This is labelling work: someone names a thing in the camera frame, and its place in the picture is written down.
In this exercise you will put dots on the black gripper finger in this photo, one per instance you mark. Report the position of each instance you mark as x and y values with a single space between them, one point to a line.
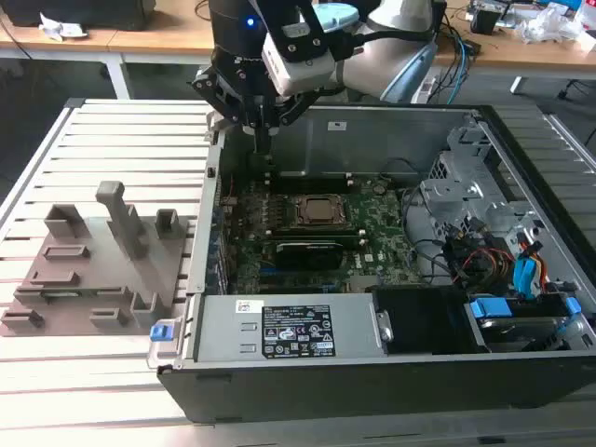
291 114
216 93

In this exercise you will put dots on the green RAM stick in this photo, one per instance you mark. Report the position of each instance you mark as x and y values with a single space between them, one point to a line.
60 294

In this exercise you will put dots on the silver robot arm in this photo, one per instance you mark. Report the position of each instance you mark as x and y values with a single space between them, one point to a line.
372 60

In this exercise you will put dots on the black RAM slot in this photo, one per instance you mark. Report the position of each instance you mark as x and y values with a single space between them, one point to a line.
307 187
307 176
355 242
316 232

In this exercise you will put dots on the light wooden desk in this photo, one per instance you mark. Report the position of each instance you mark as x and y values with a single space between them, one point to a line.
535 53
153 39

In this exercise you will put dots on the silver CPU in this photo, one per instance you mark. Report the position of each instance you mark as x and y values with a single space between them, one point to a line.
323 209

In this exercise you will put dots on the green motherboard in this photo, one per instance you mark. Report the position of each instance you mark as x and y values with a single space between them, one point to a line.
382 219

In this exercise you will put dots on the black graphics card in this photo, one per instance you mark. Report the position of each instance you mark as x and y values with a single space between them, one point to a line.
307 253

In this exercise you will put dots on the blue expansion slot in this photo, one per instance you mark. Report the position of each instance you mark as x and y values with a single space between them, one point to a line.
269 271

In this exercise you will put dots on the black box on desk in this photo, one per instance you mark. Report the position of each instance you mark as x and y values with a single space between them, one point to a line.
79 11

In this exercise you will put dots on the white crumpled paper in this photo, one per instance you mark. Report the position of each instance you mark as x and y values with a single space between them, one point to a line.
63 28

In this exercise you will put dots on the silver chipset heatsink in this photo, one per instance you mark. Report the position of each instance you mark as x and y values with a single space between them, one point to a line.
363 285

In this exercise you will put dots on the silver metal drive cage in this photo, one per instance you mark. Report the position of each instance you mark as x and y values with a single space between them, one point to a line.
465 191

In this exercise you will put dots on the black cup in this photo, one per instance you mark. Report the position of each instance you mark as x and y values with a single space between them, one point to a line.
484 21

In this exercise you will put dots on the grey plastic parts rack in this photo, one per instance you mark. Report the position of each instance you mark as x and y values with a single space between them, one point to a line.
116 284

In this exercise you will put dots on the silver power supply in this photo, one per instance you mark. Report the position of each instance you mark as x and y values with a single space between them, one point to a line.
219 326

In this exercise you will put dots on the black plastic shroud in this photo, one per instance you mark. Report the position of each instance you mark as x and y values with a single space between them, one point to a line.
419 321

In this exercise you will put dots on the blue case latch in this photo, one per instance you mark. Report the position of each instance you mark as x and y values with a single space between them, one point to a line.
161 331

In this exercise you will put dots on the hard disk in blue carrier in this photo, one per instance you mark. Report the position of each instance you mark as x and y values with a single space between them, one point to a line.
489 309

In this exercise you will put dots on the white plastic bag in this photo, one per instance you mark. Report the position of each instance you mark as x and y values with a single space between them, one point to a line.
554 23

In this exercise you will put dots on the black open PC case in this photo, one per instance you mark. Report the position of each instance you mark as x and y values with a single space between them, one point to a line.
326 391

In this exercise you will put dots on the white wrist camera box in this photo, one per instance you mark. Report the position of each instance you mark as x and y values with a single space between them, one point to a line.
302 72

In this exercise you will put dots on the black camera bracket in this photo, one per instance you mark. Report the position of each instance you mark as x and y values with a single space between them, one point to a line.
298 28

